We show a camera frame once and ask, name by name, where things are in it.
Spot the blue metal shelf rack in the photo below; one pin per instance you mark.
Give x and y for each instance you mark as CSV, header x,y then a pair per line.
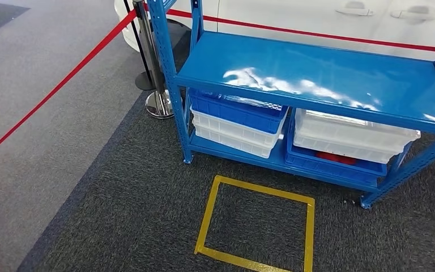
x,y
315,75

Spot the white car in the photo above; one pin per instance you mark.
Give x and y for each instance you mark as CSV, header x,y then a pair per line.
x,y
315,22

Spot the chrome stanchion base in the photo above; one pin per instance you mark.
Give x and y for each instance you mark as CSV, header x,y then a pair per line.
x,y
159,105

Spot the red item in crate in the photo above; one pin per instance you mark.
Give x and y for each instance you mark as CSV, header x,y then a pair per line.
x,y
335,158

